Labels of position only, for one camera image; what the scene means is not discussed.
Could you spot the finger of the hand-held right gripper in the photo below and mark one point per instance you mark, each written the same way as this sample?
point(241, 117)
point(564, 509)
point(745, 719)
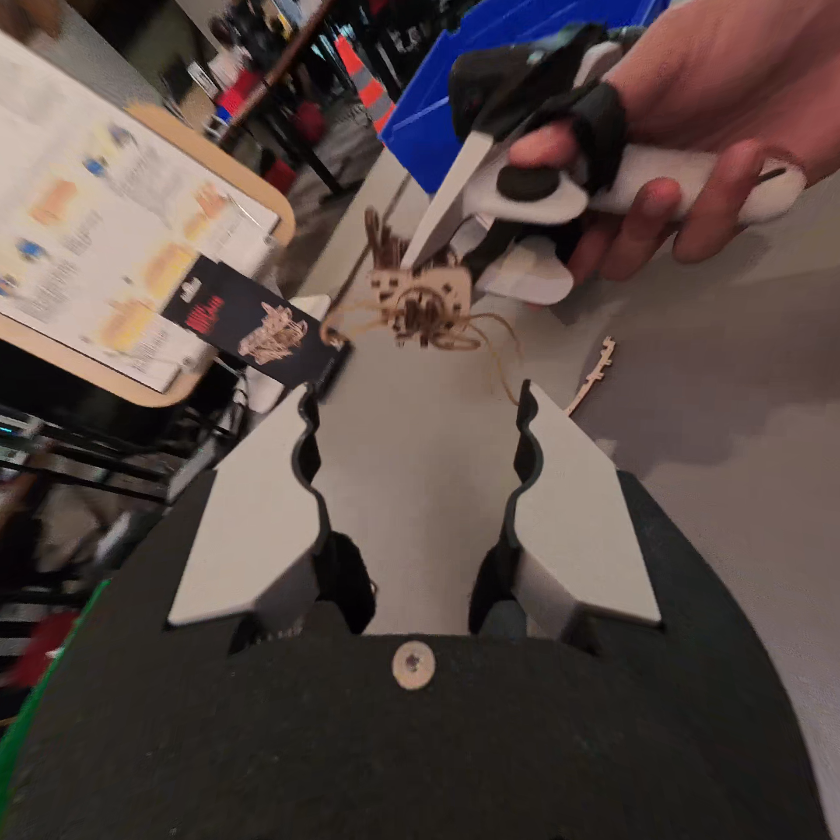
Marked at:
point(531, 279)
point(453, 187)

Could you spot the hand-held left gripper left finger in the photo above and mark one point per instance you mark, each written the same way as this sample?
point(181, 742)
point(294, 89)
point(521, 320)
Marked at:
point(249, 525)

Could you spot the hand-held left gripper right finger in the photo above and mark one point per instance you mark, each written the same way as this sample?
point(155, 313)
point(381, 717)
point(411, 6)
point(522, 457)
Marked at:
point(577, 525)

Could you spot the wooden model part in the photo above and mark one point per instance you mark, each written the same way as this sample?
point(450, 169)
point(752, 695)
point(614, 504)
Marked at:
point(594, 374)

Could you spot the model kit instruction booklet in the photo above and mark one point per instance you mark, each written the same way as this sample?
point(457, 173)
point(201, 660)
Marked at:
point(262, 315)

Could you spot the person's right hand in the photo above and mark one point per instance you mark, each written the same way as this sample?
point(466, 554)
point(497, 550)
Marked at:
point(722, 79)

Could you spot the blue plastic bin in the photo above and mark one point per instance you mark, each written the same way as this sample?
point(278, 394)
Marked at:
point(426, 131)

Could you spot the orange traffic cone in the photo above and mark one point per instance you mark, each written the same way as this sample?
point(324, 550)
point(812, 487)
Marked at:
point(367, 92)

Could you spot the black metal rack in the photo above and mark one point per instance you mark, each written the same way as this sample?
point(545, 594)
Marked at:
point(79, 436)

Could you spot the brown long table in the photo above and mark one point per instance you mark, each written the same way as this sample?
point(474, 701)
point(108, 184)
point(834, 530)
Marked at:
point(279, 69)

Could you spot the green plastic bin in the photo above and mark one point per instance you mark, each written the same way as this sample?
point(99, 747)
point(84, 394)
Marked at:
point(13, 754)

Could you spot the white illustrated instruction sheet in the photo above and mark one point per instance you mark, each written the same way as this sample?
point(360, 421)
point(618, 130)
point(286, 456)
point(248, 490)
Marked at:
point(98, 197)

